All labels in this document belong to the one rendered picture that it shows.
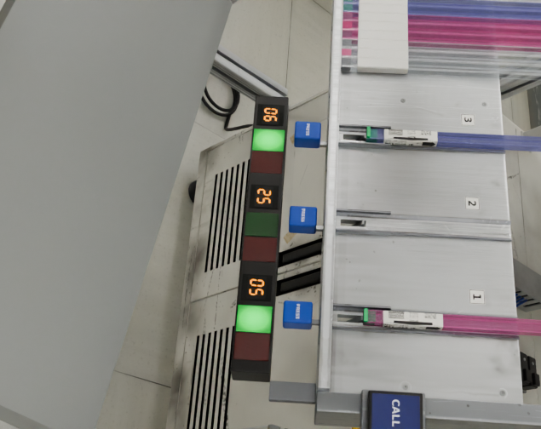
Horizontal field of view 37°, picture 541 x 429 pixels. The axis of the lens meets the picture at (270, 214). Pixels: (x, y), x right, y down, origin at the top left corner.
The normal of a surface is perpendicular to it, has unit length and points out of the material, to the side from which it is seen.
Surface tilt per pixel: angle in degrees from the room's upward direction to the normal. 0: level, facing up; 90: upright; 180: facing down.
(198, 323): 90
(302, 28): 0
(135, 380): 0
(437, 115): 46
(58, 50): 0
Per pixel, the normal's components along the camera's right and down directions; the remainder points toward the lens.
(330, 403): -0.01, -0.45
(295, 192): -0.70, -0.37
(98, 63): 0.71, -0.28
